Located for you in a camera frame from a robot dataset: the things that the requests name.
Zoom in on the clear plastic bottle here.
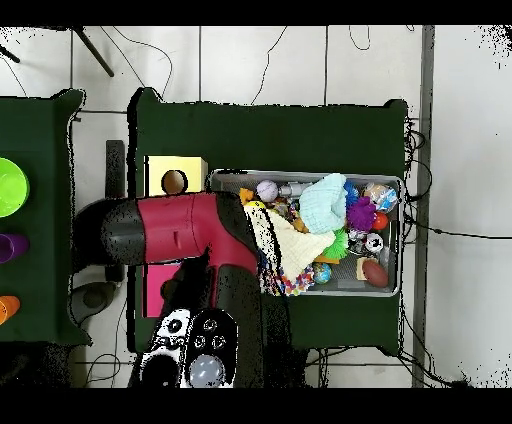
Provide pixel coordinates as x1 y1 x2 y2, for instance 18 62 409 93
362 182 400 214

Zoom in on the brown toy football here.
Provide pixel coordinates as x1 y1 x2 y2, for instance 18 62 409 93
361 259 390 289

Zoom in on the wooden box with three holes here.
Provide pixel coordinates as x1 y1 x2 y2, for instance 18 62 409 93
142 155 209 319

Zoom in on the silver mesh bin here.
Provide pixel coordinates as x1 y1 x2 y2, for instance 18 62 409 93
208 169 404 298

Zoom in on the white toy baseball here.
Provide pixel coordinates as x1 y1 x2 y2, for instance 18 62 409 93
256 179 280 203

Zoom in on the cream waffle cloth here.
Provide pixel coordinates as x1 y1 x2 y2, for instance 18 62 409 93
243 205 338 282

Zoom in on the mint waffle cloth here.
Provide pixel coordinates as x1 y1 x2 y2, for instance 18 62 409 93
298 172 349 235

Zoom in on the colourful patterned cloth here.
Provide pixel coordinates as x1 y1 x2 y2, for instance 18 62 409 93
258 263 317 297

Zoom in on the purple spiky rubber toy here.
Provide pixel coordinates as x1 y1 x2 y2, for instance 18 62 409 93
345 195 378 233

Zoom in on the black tripod leg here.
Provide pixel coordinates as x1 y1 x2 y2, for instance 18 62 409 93
72 26 116 78

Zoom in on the dark green side tablecloth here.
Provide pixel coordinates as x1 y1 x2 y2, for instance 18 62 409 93
0 88 94 347

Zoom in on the bright green bowl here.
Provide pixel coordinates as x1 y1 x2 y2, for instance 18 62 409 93
0 156 31 219

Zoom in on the purple plastic cup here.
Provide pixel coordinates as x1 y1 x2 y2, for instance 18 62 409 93
0 233 30 264

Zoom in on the orange plastic cup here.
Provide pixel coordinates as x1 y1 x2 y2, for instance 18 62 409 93
0 295 21 326

